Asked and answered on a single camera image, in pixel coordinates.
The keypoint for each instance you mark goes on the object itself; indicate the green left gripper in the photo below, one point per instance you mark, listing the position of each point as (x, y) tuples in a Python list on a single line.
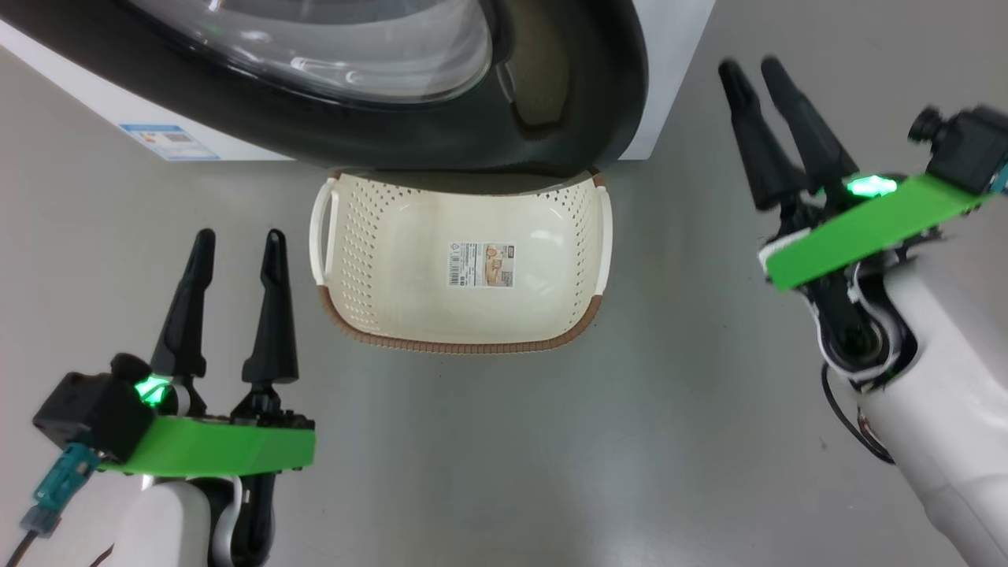
[(220, 449)]

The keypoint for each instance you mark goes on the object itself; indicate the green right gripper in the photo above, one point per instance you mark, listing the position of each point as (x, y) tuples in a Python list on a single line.
[(866, 232)]

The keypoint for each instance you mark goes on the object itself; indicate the black glass washing machine door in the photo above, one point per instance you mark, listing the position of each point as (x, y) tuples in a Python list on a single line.
[(394, 134)]

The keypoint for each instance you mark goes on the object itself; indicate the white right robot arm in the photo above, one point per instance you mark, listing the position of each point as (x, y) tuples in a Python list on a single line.
[(945, 394)]

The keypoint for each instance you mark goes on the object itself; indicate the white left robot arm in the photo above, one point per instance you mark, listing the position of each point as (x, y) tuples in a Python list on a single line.
[(165, 528)]

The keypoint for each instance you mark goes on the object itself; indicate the white washing machine body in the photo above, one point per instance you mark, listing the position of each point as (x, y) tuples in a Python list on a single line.
[(669, 79)]

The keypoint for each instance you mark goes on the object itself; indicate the cream plastic laundry basket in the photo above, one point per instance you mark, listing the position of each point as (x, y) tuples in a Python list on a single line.
[(394, 260)]

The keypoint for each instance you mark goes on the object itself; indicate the white basket label sticker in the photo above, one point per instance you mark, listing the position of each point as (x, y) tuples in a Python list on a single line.
[(482, 264)]

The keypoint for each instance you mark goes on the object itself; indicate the blue energy label sticker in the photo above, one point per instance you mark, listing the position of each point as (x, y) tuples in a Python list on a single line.
[(169, 142)]

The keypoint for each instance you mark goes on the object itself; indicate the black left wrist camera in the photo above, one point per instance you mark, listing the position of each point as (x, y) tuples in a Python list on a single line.
[(87, 413)]

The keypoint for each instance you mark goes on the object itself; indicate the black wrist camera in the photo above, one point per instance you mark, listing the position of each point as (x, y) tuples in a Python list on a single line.
[(969, 146), (87, 413)]

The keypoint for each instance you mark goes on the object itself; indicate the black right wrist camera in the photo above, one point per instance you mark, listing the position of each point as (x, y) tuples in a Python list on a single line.
[(969, 146)]

